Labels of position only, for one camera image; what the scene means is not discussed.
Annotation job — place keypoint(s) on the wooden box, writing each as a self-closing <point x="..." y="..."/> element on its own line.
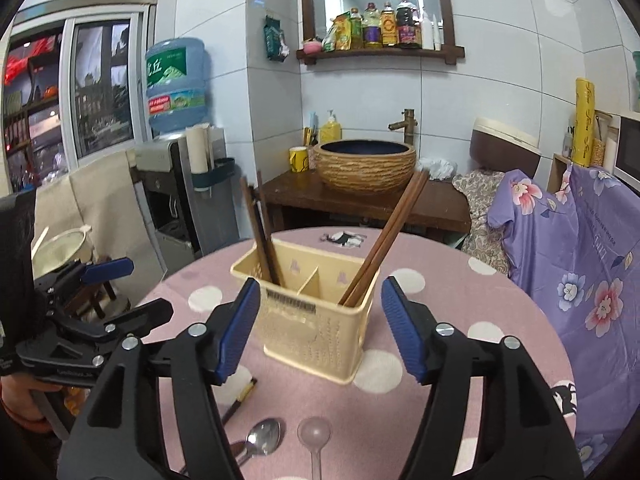
<point x="601" y="142"/>

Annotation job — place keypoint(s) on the grey water dispenser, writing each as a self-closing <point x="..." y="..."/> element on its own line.
<point x="170" y="210"/>

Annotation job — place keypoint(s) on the woven pattern sink basin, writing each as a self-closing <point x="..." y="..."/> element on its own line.
<point x="365" y="167"/>

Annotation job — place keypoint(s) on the person's left hand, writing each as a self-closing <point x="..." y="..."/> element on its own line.
<point x="22" y="400"/>

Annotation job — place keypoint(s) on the yellow seasoning packet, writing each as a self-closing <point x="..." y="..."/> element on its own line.
<point x="340" y="32"/>

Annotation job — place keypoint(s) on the stack of green bowls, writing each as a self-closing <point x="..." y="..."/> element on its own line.
<point x="636" y="80"/>

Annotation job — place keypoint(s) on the teal cup holder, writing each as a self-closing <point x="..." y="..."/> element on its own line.
<point x="217" y="177"/>

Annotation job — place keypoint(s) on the dark chopstick with gold band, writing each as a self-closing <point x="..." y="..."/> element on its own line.
<point x="242" y="397"/>

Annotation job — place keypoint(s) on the bronze faucet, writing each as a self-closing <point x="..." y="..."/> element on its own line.
<point x="407" y="127"/>

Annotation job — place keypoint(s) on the green hanging packet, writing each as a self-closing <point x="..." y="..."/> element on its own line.
<point x="275" y="40"/>

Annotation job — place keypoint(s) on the clear plastic spoon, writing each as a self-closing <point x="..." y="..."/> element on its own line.
<point x="314" y="432"/>

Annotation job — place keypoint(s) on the yellow roll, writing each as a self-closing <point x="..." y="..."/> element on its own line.
<point x="584" y="125"/>

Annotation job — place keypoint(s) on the purple floral cloth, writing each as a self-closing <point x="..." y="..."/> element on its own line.
<point x="575" y="270"/>

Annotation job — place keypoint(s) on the stack of white paper cups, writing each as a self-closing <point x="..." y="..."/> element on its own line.
<point x="197" y="147"/>

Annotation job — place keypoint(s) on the white microwave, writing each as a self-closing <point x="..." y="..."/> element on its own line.
<point x="629" y="155"/>

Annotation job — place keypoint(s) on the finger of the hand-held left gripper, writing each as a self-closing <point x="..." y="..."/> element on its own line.
<point x="100" y="335"/>
<point x="107" y="269"/>

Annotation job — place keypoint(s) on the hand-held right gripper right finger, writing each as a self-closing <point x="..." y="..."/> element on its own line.
<point x="405" y="330"/>

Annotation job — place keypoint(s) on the yellow mug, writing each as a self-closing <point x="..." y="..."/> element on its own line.
<point x="298" y="160"/>

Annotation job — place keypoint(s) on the purple label oil bottle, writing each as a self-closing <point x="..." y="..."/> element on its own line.
<point x="371" y="27"/>

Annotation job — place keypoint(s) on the metal spoon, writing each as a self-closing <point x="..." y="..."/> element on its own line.
<point x="264" y="435"/>

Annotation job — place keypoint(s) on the yellow label sauce bottle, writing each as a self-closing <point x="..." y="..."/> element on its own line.
<point x="388" y="27"/>

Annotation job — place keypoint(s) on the wooden framed mirror shelf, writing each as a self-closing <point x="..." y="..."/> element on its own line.
<point x="450" y="10"/>

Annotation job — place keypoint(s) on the white ladle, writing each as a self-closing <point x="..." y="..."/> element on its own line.
<point x="40" y="242"/>

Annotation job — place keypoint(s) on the green bottle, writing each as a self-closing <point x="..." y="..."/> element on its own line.
<point x="355" y="30"/>

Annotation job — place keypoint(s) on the blue water jug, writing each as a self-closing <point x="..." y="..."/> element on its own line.
<point x="175" y="85"/>

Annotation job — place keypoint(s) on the yellow soap bottle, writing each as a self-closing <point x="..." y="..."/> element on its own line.
<point x="330" y="130"/>

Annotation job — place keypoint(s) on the white plastic bag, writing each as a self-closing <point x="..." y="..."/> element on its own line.
<point x="437" y="169"/>

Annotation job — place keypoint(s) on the dark soy sauce bottle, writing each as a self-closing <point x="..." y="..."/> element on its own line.
<point x="409" y="25"/>

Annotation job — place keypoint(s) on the pink bowl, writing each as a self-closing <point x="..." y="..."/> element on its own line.
<point x="312" y="47"/>

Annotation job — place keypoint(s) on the brown and cream rice cooker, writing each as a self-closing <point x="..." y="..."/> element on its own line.
<point x="502" y="147"/>

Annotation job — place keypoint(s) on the dark wooden stool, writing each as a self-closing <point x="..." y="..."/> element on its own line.
<point x="107" y="302"/>

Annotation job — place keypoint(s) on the sliding window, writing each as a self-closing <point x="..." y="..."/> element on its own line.
<point x="100" y="100"/>

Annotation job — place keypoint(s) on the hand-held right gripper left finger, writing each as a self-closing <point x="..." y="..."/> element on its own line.
<point x="237" y="330"/>

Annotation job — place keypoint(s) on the cream cooking pot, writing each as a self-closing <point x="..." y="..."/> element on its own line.
<point x="62" y="252"/>

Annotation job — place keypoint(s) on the white bottle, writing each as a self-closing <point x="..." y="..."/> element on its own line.
<point x="431" y="30"/>

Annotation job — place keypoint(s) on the dark wooden sink cabinet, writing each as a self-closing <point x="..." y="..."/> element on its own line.
<point x="310" y="200"/>

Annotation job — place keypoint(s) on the beige patterned cloth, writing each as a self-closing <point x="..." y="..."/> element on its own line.
<point x="480" y="220"/>

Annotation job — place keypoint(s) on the cream plastic utensil basket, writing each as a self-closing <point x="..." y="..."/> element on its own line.
<point x="320" y="335"/>

